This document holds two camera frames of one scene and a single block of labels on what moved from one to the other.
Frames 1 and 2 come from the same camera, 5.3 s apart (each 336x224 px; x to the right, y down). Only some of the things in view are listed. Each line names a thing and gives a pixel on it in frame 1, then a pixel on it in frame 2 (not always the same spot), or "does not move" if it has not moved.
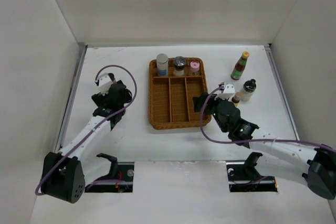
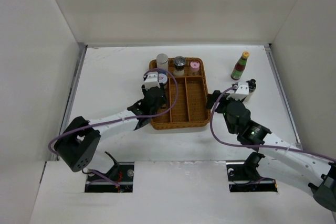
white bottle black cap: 249,88 does not move
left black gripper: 100,99 → 163,102
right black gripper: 210,102 → 223,100
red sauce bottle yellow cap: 239,66 does not move
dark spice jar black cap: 179,62 does not move
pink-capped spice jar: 195,66 does not move
